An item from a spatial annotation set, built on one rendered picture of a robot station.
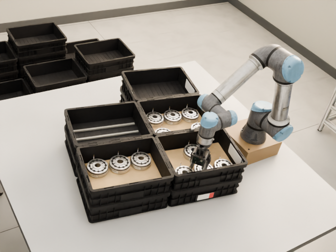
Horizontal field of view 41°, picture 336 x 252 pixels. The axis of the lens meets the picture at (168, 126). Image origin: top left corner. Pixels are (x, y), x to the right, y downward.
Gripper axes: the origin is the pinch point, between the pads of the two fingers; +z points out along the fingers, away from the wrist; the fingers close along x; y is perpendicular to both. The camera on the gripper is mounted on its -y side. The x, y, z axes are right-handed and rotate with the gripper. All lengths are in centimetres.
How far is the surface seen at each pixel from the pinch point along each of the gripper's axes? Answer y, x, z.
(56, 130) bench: -3, -85, 15
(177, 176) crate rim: 18.4, -5.3, -7.8
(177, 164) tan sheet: 0.7, -10.8, 2.0
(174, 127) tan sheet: -25.8, -22.8, 2.0
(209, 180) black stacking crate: 5.6, 8.0, -0.2
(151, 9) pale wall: -315, -153, 81
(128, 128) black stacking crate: -11.7, -44.6, 2.1
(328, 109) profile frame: -191, 68, 61
